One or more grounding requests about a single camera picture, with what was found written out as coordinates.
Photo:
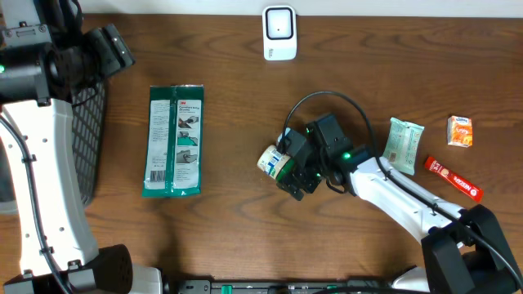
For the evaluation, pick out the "red stick sachet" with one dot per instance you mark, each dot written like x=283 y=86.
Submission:
x=465 y=186

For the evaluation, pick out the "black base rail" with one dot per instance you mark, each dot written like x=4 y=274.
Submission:
x=202 y=286

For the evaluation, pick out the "teal wet wipes pack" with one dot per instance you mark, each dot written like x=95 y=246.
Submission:
x=402 y=145

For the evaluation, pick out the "green cap bottle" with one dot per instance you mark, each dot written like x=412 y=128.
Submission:
x=275 y=164

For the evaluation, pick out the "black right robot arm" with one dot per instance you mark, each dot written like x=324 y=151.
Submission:
x=464 y=250

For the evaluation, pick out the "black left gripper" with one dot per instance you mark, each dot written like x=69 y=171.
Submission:
x=118 y=52

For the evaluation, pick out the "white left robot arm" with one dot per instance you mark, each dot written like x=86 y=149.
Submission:
x=46 y=60

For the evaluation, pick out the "green white package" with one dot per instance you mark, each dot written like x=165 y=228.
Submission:
x=174 y=142

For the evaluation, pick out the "orange tissue pack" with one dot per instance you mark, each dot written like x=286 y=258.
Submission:
x=459 y=131

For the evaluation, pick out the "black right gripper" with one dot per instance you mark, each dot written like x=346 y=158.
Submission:
x=297 y=173

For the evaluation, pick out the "grey plastic basket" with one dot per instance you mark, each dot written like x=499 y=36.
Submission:
x=88 y=127

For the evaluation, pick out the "white barcode scanner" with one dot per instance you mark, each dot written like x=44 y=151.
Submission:
x=279 y=25

